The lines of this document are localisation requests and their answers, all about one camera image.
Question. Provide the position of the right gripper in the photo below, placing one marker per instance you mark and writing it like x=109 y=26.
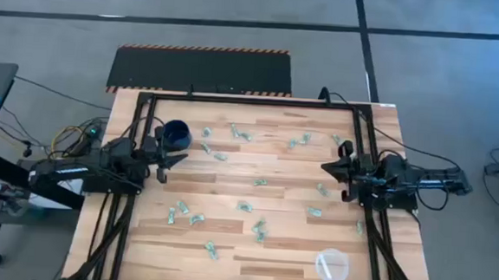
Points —
x=362 y=175

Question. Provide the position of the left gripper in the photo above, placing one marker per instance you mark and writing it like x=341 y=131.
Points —
x=151 y=151

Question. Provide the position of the clear plastic round bin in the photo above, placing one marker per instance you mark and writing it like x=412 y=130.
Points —
x=332 y=266

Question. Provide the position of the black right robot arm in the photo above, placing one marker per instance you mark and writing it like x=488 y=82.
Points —
x=399 y=171

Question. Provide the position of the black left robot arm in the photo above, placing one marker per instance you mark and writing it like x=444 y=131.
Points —
x=114 y=155

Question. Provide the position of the dark blue ceramic mug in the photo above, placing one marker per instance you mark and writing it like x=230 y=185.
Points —
x=178 y=135

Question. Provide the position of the small black box device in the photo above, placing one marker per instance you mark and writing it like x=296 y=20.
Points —
x=211 y=88

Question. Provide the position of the black hazard-striped floor mat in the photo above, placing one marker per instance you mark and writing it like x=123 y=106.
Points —
x=201 y=69

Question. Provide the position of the white printed box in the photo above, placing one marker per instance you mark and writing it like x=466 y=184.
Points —
x=73 y=186

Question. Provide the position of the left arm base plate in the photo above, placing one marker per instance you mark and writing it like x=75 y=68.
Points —
x=99 y=187

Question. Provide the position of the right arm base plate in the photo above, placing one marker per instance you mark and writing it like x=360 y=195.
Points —
x=408 y=204

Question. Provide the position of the black aluminium table frame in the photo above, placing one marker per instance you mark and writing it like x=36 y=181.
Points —
x=256 y=101

